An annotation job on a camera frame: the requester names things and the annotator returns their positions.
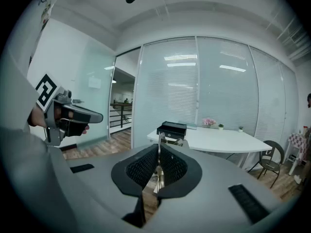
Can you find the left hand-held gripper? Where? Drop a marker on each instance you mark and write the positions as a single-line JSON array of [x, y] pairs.
[[54, 130]]

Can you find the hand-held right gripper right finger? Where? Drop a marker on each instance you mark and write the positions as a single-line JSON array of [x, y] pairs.
[[179, 171]]

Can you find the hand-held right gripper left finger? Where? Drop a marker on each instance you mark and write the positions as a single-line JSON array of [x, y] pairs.
[[136, 171]]

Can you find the small metal clip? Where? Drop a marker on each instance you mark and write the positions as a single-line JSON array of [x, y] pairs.
[[179, 143]]

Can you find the black rectangular tray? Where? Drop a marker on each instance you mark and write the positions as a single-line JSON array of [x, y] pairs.
[[170, 129]]

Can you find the person's left hand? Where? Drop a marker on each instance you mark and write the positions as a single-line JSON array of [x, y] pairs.
[[36, 116]]

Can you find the white paper sheet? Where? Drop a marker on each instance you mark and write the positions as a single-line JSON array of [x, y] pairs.
[[94, 83]]

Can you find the black railing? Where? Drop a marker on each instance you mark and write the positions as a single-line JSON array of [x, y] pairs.
[[122, 116]]

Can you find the pink flower bouquet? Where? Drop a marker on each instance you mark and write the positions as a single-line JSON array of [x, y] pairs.
[[209, 122]]

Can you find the small green potted plant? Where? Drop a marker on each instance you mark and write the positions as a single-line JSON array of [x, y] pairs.
[[240, 129], [220, 126]]

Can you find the person's white cartoon shirt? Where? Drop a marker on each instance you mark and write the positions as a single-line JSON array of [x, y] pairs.
[[17, 93]]

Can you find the dark round chair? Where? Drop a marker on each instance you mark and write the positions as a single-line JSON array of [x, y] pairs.
[[275, 147]]

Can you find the checkered tablecloth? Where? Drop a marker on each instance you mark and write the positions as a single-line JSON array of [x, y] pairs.
[[295, 139]]

